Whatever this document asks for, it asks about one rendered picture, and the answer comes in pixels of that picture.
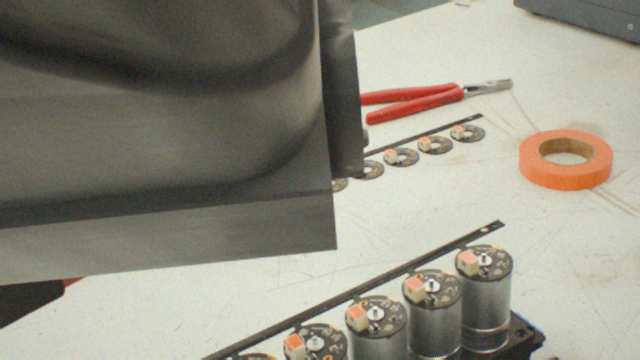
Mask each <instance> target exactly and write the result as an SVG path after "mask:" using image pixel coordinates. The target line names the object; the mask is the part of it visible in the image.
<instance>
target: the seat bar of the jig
mask: <svg viewBox="0 0 640 360"><path fill-rule="evenodd" d="M533 344H534V333H532V332H531V331H530V330H528V329H527V328H526V327H524V326H523V325H522V324H520V323H519V322H518V321H517V320H515V319H514V318H513V317H511V316H510V330H509V342H508V343H507V345H506V346H505V347H503V348H502V349H500V350H498V351H495V352H491V353H477V352H473V351H470V350H467V349H465V348H464V347H462V360H518V359H520V358H521V357H523V356H525V355H527V354H528V353H530V352H532V351H533Z"/></svg>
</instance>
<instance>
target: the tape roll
mask: <svg viewBox="0 0 640 360"><path fill-rule="evenodd" d="M553 153H572V154H576V155H579V156H582V157H584V158H586V159H587V161H584V162H581V163H577V164H560V163H555V162H551V161H549V160H547V159H546V158H544V157H545V156H546V155H549V154H553ZM613 159H614V151H613V149H612V147H611V146H610V145H609V144H608V143H607V142H606V141H605V140H603V139H602V138H600V137H598V136H596V135H593V134H590V133H587V132H583V131H577V130H568V129H556V130H547V131H542V132H538V133H535V134H533V135H531V136H529V137H527V139H525V140H524V141H523V142H522V144H521V146H520V150H519V169H520V171H521V172H522V174H523V175H524V176H525V177H526V178H527V179H529V180H530V181H532V182H534V183H536V184H538V185H541V186H544V188H547V189H551V190H557V191H560V192H570V191H581V190H587V189H591V187H594V186H597V185H599V184H601V183H603V182H604V181H606V180H607V179H608V178H609V177H610V175H611V173H612V167H613Z"/></svg>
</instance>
